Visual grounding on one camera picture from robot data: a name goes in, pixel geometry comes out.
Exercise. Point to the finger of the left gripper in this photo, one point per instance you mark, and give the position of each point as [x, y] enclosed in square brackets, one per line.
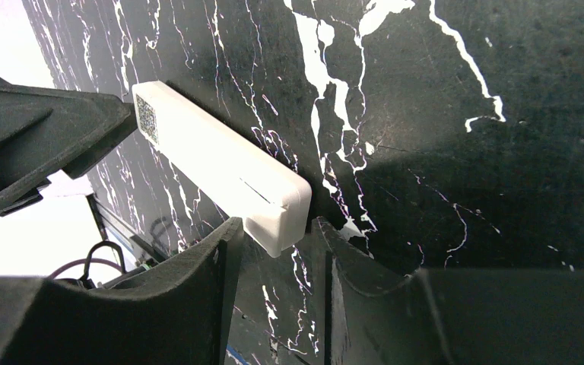
[43, 131]

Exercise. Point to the long white remote control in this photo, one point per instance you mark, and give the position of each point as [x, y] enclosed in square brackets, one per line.
[241, 179]

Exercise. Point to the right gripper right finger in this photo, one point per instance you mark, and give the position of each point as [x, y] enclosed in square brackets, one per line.
[449, 316]

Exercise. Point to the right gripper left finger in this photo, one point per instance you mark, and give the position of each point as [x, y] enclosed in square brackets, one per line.
[178, 312]

